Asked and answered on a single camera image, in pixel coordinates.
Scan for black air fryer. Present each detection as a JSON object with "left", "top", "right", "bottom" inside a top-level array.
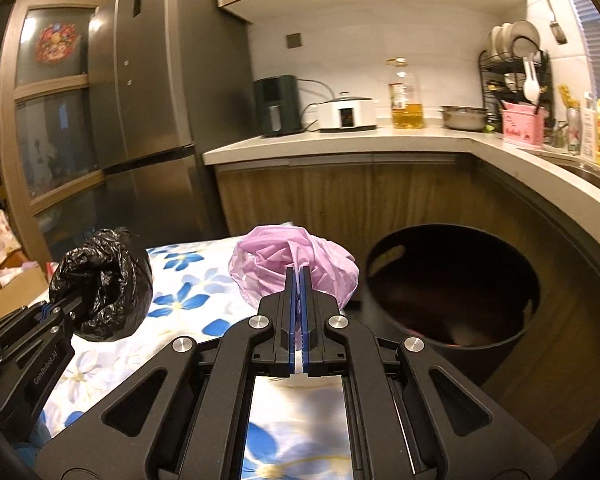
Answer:
[{"left": 252, "top": 75, "right": 303, "bottom": 138}]

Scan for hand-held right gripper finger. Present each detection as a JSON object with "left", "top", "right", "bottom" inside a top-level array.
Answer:
[
  {"left": 35, "top": 267, "right": 301, "bottom": 480},
  {"left": 302, "top": 266, "right": 563, "bottom": 480}
]

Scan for purple plastic bag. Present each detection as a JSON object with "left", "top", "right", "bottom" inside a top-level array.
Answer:
[{"left": 229, "top": 225, "right": 361, "bottom": 311}]

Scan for white plastic spoon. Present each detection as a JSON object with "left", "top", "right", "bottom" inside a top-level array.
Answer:
[{"left": 522, "top": 55, "right": 542, "bottom": 103}]

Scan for cardboard box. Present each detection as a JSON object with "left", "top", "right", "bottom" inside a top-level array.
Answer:
[{"left": 0, "top": 262, "right": 56, "bottom": 326}]

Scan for wooden lower cabinets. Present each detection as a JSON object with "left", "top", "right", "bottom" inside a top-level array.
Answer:
[{"left": 215, "top": 152, "right": 600, "bottom": 461}]

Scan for black dish rack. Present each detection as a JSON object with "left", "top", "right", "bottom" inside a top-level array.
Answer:
[{"left": 477, "top": 20, "right": 553, "bottom": 116}]

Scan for hanging metal spatula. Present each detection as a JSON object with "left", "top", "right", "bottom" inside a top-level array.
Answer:
[{"left": 535, "top": 0, "right": 568, "bottom": 46}]

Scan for pink utensil holder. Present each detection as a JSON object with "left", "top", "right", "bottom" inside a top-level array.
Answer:
[{"left": 501, "top": 105, "right": 548, "bottom": 148}]

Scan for black plastic bag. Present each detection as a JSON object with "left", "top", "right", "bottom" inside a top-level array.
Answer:
[{"left": 49, "top": 227, "right": 154, "bottom": 343}]

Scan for stainless steel refrigerator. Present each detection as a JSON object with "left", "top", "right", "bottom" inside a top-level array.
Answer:
[{"left": 87, "top": 0, "right": 253, "bottom": 261}]

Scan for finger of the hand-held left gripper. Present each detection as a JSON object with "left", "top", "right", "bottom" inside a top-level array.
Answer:
[
  {"left": 0, "top": 294, "right": 83, "bottom": 346},
  {"left": 0, "top": 310, "right": 81, "bottom": 368}
]

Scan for stainless steel pot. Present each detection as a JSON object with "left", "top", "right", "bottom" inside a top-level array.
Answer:
[{"left": 439, "top": 105, "right": 491, "bottom": 131}]

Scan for metal can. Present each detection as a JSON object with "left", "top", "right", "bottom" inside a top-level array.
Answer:
[{"left": 565, "top": 107, "right": 583, "bottom": 156}]

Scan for wooden glass-panel door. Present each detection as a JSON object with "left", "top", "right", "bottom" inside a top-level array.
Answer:
[{"left": 0, "top": 0, "right": 126, "bottom": 266}]

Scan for white rice cooker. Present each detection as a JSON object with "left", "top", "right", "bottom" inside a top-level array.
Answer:
[{"left": 315, "top": 92, "right": 378, "bottom": 133}]

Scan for blue floral tablecloth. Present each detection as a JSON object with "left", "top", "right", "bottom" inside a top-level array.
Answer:
[{"left": 35, "top": 235, "right": 366, "bottom": 480}]

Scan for black round bin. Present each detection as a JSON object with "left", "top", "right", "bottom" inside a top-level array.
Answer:
[{"left": 362, "top": 224, "right": 541, "bottom": 386}]

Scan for red door decoration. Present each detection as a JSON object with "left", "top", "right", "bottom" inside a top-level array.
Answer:
[{"left": 35, "top": 22, "right": 78, "bottom": 63}]

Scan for cooking oil bottle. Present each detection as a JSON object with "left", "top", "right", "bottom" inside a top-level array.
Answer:
[{"left": 387, "top": 57, "right": 426, "bottom": 131}]

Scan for light kitchen counter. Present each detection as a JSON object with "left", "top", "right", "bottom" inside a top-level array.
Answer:
[{"left": 202, "top": 125, "right": 600, "bottom": 281}]

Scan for black power cable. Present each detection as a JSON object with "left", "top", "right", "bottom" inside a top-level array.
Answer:
[{"left": 300, "top": 78, "right": 338, "bottom": 128}]

